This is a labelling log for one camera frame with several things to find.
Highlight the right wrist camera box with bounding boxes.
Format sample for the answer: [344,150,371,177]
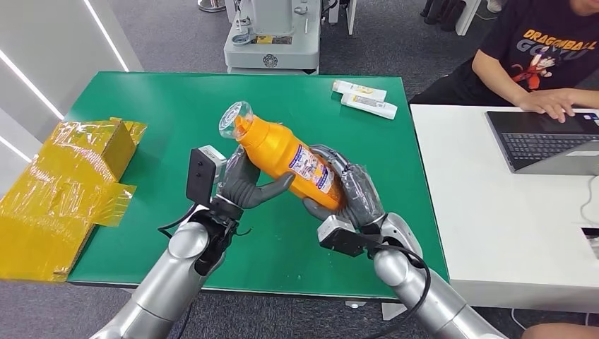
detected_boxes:
[317,214,375,258]

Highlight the dark flat device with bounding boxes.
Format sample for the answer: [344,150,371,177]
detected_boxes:
[582,227,599,259]

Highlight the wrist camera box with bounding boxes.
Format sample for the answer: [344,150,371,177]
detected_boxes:
[185,145,228,207]
[317,214,375,258]

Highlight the black items on floor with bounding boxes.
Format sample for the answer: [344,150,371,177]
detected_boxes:
[420,0,466,32]

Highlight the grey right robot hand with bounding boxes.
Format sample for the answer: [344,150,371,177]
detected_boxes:
[302,143,387,230]

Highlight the white tube grey label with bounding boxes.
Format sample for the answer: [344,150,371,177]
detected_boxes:
[340,93,399,121]

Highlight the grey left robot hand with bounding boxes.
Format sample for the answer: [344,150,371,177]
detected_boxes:
[217,145,297,211]

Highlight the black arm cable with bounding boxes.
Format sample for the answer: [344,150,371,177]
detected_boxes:
[364,244,432,339]
[158,202,198,240]

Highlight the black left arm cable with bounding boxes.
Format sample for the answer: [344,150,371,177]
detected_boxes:
[158,202,198,240]

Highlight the white cable on desk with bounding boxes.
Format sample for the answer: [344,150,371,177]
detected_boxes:
[580,175,599,228]

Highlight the person's knee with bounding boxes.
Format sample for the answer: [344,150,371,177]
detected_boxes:
[521,323,599,339]

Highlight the grey machine base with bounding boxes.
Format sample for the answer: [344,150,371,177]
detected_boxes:
[223,0,324,76]

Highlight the white table leg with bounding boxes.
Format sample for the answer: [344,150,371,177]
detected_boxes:
[381,303,408,322]

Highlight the white furniture leg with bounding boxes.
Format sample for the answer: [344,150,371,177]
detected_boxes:
[455,0,483,37]

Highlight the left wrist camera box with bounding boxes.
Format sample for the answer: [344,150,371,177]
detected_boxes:
[185,145,228,207]

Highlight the dark grey laptop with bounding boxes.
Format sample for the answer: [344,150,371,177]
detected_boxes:
[485,110,599,177]

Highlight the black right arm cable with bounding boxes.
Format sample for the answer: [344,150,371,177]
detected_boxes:
[364,244,432,339]

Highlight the orange plastic bottle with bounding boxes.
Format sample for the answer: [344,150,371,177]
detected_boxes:
[218,100,348,211]

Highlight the yellow taped cardboard box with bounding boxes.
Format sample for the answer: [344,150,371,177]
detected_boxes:
[0,117,148,283]

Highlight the white furniture panel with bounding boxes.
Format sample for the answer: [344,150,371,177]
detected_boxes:
[327,0,357,35]

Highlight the person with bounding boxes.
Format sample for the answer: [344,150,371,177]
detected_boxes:
[409,0,599,124]

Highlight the white cable under desk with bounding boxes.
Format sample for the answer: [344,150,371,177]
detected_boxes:
[510,309,530,332]

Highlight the white tube yellow print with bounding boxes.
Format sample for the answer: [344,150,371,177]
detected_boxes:
[332,79,389,102]

